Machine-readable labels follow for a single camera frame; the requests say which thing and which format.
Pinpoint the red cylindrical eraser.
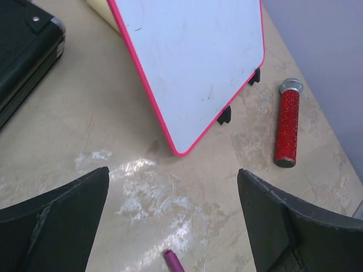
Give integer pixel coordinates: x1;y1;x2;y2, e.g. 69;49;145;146
274;78;303;168

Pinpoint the whiteboard with pink frame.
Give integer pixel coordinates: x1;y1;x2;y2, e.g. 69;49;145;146
108;0;265;156

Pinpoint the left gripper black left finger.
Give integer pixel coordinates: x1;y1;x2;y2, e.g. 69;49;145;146
1;167;109;271

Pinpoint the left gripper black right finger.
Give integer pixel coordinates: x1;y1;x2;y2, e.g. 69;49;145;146
237;169;362;271

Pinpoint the purple marker cap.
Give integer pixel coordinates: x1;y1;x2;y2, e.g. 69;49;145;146
163;249;185;272

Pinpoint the black hard case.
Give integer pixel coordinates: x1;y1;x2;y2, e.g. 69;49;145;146
1;0;66;126

